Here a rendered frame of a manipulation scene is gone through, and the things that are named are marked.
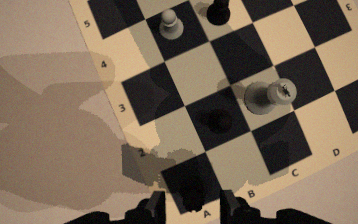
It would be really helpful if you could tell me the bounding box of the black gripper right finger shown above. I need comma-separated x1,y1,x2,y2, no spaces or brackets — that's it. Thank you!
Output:
220,190,332,224

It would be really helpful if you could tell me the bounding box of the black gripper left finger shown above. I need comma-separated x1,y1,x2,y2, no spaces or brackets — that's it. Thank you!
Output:
64,191,166,224

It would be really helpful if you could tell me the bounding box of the white pawn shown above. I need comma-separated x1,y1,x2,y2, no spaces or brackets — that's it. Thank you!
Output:
159,9,184,40

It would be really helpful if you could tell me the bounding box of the black and cream chessboard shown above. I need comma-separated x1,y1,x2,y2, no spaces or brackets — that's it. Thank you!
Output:
69,0,358,224

